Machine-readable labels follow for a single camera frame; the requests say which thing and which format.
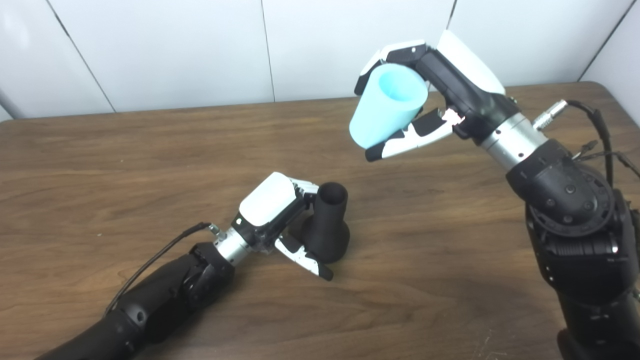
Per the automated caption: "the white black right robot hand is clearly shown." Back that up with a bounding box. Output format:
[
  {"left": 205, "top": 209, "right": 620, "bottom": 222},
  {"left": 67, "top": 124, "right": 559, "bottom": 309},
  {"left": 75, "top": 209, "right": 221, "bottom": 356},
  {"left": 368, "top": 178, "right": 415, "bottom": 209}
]
[{"left": 354, "top": 30, "right": 521, "bottom": 163}]

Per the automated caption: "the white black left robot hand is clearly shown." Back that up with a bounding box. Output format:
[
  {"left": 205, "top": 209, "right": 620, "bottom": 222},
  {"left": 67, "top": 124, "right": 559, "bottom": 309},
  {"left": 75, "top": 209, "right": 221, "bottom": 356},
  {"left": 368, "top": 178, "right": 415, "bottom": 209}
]
[{"left": 231, "top": 172, "right": 335, "bottom": 282}]

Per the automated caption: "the black flared nozzle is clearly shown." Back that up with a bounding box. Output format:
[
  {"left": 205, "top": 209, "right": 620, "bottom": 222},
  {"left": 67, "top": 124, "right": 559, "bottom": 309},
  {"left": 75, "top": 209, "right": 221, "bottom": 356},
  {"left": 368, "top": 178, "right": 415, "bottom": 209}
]
[{"left": 290, "top": 182, "right": 351, "bottom": 264}]

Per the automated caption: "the light-blue hose piece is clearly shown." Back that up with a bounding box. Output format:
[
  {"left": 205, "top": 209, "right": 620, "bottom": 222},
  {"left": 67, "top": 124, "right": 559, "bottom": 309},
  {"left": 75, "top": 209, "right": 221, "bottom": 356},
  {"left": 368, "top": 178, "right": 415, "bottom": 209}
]
[{"left": 348, "top": 63, "right": 429, "bottom": 150}]

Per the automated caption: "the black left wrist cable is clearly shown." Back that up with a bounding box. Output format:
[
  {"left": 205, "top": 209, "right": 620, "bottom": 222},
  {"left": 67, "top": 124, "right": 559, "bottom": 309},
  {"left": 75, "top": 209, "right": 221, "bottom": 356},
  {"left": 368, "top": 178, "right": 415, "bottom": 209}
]
[{"left": 102, "top": 222, "right": 223, "bottom": 316}]

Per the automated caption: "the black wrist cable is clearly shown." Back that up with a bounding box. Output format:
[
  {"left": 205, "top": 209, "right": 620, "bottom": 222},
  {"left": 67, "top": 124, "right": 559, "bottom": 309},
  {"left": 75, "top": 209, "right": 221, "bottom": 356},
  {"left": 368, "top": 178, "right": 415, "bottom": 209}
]
[
  {"left": 102, "top": 222, "right": 223, "bottom": 316},
  {"left": 532, "top": 99, "right": 640, "bottom": 186}
]

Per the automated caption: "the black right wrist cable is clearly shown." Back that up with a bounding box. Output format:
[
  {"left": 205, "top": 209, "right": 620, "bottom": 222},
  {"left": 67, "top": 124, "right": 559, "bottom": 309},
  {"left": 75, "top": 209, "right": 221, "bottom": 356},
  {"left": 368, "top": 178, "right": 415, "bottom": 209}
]
[{"left": 532, "top": 99, "right": 640, "bottom": 186}]

